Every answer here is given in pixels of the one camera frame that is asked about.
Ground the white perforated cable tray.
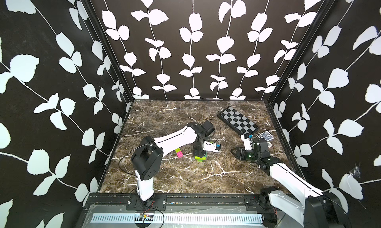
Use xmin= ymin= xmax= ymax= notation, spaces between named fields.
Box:
xmin=90 ymin=213 xmax=264 ymax=226

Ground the black and white chessboard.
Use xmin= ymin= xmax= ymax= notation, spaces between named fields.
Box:
xmin=217 ymin=106 xmax=259 ymax=136

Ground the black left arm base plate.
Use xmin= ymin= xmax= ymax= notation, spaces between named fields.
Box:
xmin=126 ymin=194 xmax=167 ymax=211

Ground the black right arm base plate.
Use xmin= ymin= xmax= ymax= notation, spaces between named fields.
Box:
xmin=244 ymin=194 xmax=279 ymax=213

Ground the blue playing card box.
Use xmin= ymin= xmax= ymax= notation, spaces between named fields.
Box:
xmin=259 ymin=131 xmax=274 ymax=142

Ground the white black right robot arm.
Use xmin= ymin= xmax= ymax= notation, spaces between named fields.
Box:
xmin=231 ymin=134 xmax=352 ymax=228

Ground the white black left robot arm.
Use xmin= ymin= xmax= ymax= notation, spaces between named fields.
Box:
xmin=131 ymin=121 xmax=221 ymax=203

